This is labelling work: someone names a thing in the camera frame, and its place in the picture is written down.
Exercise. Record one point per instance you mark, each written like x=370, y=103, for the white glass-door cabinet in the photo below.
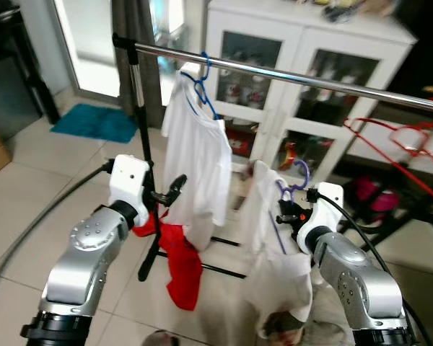
x=303, y=43

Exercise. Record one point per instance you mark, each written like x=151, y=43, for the plain white t-shirt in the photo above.
x=198, y=158

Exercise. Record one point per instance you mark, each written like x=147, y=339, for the white garment with brown print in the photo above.
x=270, y=281

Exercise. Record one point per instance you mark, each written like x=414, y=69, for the dark grey curtain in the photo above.
x=130, y=18

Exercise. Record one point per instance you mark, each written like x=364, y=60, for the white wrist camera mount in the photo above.
x=327, y=205
x=128, y=180

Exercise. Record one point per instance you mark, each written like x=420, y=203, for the teal floor mat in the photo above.
x=94, y=124

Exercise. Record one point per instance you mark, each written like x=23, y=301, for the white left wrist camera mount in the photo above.
x=128, y=180

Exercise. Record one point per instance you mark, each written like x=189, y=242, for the purple plastic clothes hanger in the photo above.
x=306, y=173

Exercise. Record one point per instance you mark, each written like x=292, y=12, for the black furniture piece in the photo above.
x=14, y=79

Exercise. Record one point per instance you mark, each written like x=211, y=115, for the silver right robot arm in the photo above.
x=361, y=288

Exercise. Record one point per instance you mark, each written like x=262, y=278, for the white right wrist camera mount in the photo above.
x=327, y=205

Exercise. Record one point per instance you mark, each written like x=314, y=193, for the crumpled red cloth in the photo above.
x=182, y=270

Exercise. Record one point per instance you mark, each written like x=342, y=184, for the metal clothes rack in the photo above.
x=310, y=79

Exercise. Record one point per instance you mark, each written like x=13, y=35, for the grey robot foot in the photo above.
x=160, y=339

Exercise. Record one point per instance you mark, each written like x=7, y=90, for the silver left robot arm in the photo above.
x=79, y=259

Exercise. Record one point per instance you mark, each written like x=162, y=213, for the pink round appliance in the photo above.
x=375, y=194

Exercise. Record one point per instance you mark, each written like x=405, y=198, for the blue clothes hanger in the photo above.
x=204, y=94

